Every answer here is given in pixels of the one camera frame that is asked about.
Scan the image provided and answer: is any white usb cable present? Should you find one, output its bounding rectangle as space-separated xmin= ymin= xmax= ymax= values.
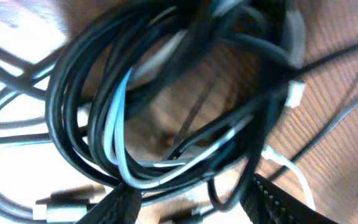
xmin=103 ymin=0 xmax=316 ymax=212

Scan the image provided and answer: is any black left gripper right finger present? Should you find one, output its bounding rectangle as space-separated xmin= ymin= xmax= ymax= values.
xmin=240 ymin=174 xmax=336 ymax=224

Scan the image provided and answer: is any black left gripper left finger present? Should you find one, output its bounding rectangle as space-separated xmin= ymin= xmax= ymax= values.
xmin=76 ymin=183 xmax=142 ymax=224

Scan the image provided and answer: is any black usb cable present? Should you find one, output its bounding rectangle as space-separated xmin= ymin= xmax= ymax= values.
xmin=0 ymin=0 xmax=358 ymax=224

